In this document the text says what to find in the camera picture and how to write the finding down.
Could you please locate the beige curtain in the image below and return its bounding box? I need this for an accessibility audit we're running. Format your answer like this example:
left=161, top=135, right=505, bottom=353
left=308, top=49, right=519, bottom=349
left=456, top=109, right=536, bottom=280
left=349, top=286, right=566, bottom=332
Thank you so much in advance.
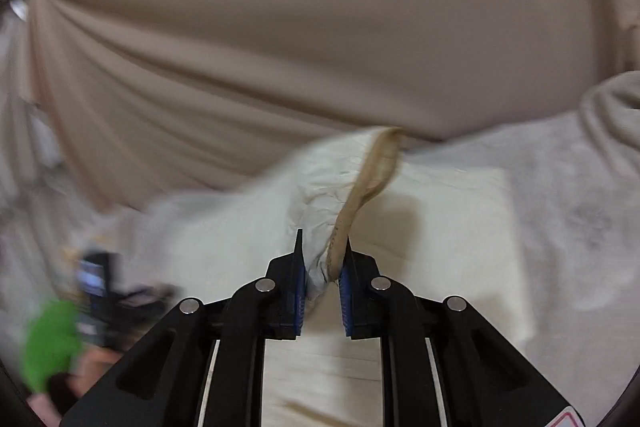
left=20, top=0, right=640, bottom=214

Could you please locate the grey floral blanket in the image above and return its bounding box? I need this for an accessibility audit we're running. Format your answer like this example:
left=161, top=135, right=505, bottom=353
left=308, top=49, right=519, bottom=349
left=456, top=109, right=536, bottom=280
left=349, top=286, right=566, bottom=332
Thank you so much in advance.
left=0, top=71, right=640, bottom=427

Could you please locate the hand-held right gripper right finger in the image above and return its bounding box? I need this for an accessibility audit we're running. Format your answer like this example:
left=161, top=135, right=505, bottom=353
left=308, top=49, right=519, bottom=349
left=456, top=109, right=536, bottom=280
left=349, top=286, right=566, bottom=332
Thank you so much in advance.
left=337, top=237, right=576, bottom=427

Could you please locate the green cloth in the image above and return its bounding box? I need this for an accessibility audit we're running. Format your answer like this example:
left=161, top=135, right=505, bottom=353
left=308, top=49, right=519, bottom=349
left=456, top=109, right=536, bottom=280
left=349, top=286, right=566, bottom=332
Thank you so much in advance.
left=22, top=299, right=87, bottom=395

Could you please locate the white quilted garment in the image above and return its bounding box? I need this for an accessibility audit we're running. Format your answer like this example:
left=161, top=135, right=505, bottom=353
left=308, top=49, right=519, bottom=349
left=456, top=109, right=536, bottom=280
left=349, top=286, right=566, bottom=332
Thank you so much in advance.
left=115, top=126, right=533, bottom=427

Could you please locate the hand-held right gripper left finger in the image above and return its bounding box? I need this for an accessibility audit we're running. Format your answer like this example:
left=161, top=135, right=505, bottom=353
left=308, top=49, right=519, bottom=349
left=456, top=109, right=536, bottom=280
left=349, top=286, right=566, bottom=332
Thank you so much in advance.
left=60, top=228, right=306, bottom=427

